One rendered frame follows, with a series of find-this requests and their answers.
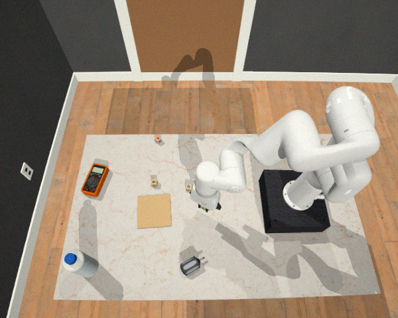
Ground white bottle with blue cap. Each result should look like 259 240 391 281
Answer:
62 249 98 278

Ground tan flat mat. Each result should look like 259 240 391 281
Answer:
137 194 171 229

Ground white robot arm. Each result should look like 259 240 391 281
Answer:
192 86 380 211

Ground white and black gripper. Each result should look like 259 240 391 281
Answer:
190 184 222 212

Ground orange digital multimeter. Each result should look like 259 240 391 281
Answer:
81 164 109 197

